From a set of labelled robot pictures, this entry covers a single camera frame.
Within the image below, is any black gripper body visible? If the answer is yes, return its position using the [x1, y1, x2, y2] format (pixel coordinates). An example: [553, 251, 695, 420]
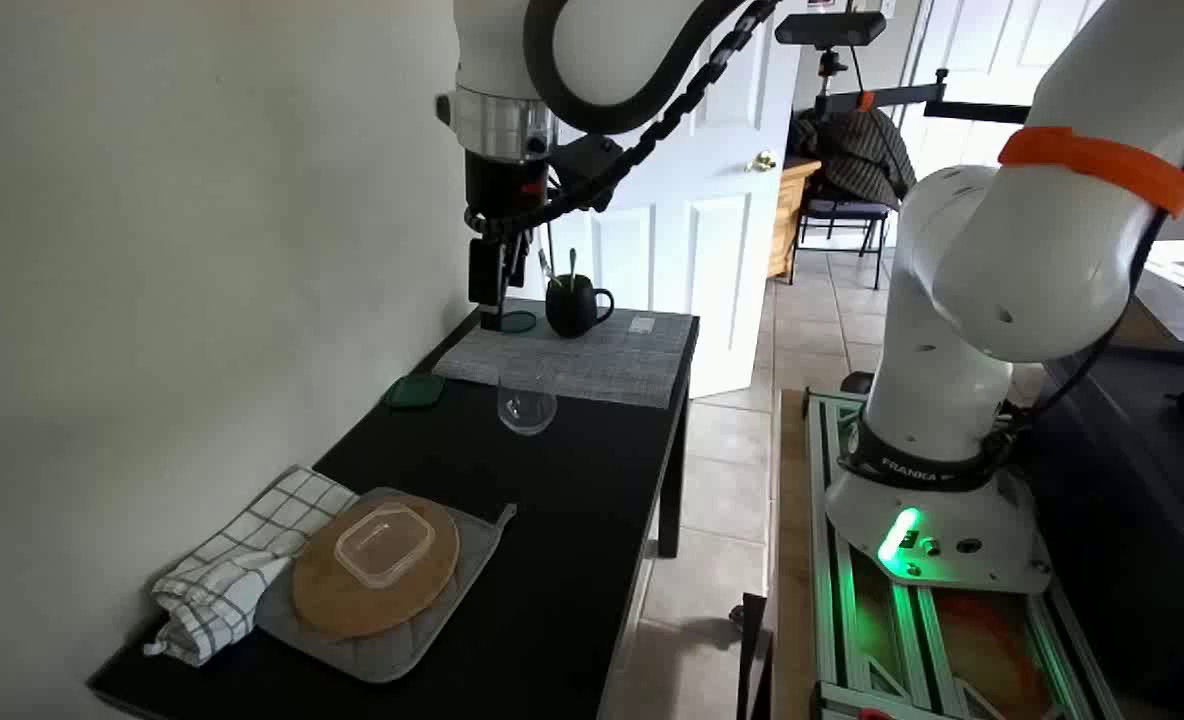
[465, 152, 553, 307]

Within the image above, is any clear plastic lunch box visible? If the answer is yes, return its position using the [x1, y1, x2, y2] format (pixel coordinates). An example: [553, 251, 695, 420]
[331, 490, 440, 593]

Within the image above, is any green plastic lid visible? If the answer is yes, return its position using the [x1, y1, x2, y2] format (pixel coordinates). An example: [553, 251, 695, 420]
[382, 371, 447, 413]

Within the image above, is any black mug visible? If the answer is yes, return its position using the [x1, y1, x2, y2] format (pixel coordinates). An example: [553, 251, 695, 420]
[543, 271, 622, 340]

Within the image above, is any clear drinking glass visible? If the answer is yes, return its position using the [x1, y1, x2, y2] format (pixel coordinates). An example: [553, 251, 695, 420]
[493, 380, 559, 439]

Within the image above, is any grey woven placemat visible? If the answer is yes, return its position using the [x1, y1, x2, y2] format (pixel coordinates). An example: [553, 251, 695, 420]
[429, 305, 700, 413]

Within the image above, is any white panel door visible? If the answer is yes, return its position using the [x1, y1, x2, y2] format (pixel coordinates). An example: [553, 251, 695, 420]
[535, 0, 810, 402]

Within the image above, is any black table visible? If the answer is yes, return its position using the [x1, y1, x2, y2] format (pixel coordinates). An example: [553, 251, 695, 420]
[85, 301, 705, 720]

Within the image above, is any wooden side table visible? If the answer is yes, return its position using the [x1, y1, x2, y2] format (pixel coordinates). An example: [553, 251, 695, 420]
[766, 156, 824, 282]

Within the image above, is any round wooden board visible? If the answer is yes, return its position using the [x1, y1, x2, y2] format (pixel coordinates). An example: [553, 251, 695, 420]
[290, 487, 465, 645]

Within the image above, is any dark chair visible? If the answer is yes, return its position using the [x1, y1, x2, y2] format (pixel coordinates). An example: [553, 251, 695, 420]
[788, 194, 894, 292]

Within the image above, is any dark bag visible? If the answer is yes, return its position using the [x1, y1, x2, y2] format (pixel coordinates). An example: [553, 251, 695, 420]
[788, 104, 920, 210]

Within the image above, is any white checkered kitchen towel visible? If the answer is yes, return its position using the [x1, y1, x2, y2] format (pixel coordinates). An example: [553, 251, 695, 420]
[141, 464, 366, 672]

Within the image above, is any wooden plank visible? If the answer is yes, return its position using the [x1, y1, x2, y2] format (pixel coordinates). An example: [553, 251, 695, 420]
[769, 383, 824, 720]

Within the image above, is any black floor stand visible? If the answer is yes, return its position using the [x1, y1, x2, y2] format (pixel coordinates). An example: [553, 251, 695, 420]
[728, 593, 778, 720]

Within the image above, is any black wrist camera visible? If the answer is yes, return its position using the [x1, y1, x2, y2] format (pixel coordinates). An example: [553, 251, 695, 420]
[542, 130, 633, 216]

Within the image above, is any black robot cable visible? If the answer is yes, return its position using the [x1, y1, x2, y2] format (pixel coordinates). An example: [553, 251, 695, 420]
[521, 0, 786, 216]

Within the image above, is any black camera stand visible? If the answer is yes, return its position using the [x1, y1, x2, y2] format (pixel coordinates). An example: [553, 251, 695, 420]
[812, 43, 1035, 130]

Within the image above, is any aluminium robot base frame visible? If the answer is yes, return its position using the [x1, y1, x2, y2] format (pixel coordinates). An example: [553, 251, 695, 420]
[806, 383, 1127, 720]

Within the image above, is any orange strap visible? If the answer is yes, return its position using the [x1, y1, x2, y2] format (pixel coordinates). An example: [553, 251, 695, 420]
[997, 124, 1184, 218]

